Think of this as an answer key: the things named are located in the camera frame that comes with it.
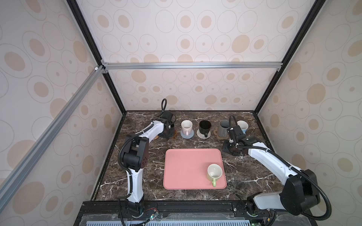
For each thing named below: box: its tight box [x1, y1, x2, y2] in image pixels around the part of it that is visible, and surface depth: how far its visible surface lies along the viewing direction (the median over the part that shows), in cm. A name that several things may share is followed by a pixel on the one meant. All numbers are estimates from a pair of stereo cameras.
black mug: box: [198, 120, 212, 138], surface depth 99 cm
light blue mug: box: [237, 120, 249, 135], surface depth 102 cm
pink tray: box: [163, 148, 227, 190], surface depth 93 cm
